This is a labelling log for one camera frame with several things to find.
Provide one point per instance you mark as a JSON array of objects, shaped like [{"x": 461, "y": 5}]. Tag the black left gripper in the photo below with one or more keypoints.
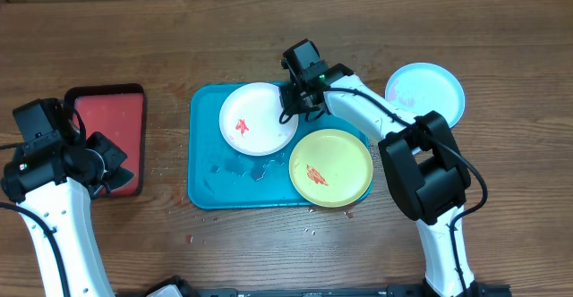
[{"x": 100, "y": 144}]

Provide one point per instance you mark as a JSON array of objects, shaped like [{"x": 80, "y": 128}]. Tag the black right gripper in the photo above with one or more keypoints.
[{"x": 295, "y": 97}]

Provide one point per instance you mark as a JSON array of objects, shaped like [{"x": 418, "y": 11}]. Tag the dark green bow-shaped sponge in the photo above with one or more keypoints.
[{"x": 119, "y": 178}]

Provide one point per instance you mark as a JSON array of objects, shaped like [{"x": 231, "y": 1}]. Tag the white plate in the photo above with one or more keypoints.
[{"x": 249, "y": 120}]

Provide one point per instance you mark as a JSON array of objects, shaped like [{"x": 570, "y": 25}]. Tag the yellow plate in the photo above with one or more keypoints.
[{"x": 331, "y": 168}]

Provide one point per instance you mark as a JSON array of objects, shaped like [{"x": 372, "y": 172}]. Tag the light blue plate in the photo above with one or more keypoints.
[{"x": 424, "y": 87}]

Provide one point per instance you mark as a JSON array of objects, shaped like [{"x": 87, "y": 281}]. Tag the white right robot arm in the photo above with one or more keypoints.
[{"x": 425, "y": 172}]

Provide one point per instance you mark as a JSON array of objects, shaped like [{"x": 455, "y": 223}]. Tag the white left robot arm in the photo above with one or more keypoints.
[{"x": 51, "y": 183}]

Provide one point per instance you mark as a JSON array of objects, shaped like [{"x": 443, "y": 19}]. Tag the dark red tray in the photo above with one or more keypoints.
[{"x": 118, "y": 112}]

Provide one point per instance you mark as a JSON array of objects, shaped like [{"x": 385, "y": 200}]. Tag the teal plastic tray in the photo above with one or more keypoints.
[{"x": 220, "y": 177}]

